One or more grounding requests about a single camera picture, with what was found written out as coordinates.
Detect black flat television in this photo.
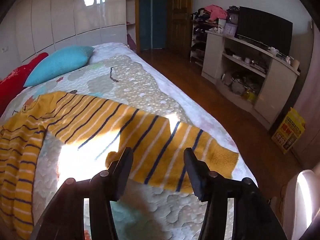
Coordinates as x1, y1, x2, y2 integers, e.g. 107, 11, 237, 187
236, 6, 293, 57

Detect yellow bottle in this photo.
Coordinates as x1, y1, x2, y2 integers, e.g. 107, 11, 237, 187
242, 87, 255, 102

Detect glossy white wardrobe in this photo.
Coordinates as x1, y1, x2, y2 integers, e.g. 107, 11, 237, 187
0, 0, 127, 65

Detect purple desk calendar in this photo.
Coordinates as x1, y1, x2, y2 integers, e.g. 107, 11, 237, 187
223, 22, 237, 37

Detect beige television cabinet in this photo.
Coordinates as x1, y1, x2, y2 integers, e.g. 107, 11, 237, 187
201, 30, 300, 130

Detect pink clothes pile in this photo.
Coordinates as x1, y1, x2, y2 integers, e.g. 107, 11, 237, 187
204, 4, 228, 22

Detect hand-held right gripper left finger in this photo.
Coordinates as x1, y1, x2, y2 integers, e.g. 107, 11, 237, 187
30, 147, 134, 240

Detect blue knit pillow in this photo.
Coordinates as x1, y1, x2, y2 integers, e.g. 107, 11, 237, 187
24, 45, 95, 87

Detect quilted patchwork bedspread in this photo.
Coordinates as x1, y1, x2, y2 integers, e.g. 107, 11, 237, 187
0, 42, 258, 240

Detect white shoe rack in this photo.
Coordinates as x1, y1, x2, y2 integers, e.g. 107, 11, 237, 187
190, 12, 227, 67

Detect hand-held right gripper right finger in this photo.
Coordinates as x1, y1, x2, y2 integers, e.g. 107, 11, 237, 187
183, 147, 288, 240

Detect teal curtain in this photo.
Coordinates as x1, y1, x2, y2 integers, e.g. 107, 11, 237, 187
139, 0, 173, 52

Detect brown wooden door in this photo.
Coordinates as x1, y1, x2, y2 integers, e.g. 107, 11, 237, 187
166, 0, 193, 58

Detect round table clock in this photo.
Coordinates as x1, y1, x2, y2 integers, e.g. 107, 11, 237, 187
226, 6, 240, 25

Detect yellow printed cardboard box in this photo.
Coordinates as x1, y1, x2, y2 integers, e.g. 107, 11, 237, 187
271, 107, 306, 154

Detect yellow striped knit sweater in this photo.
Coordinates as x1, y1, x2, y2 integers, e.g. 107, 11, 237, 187
0, 92, 240, 240

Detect red printed pillow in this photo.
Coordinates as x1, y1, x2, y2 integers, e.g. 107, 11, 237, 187
0, 52, 49, 117

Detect white corner shelf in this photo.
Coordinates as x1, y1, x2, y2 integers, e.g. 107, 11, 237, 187
125, 0, 137, 53

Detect white plastic appliance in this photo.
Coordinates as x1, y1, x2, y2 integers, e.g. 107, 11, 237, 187
282, 169, 320, 240

